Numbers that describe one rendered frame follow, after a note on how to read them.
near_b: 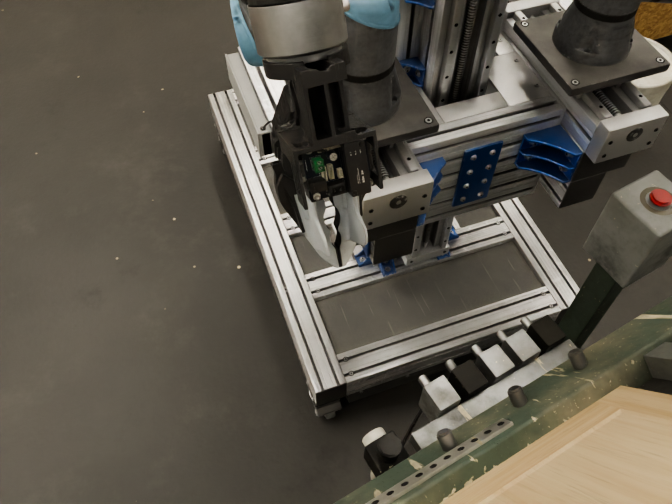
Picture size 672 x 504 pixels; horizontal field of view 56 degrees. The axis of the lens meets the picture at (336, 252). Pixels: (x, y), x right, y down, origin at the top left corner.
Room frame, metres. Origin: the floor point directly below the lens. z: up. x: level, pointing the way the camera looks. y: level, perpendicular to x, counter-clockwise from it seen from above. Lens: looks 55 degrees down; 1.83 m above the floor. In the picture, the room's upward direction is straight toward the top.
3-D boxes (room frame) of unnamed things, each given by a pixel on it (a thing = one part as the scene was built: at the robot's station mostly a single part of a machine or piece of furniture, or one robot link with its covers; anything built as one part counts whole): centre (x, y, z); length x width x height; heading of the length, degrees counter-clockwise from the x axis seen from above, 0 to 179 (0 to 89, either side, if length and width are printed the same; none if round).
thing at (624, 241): (0.75, -0.60, 0.84); 0.12 x 0.12 x 0.18; 30
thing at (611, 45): (1.07, -0.51, 1.09); 0.15 x 0.15 x 0.10
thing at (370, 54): (0.90, -0.04, 1.20); 0.13 x 0.12 x 0.14; 96
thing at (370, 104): (0.90, -0.04, 1.09); 0.15 x 0.15 x 0.10
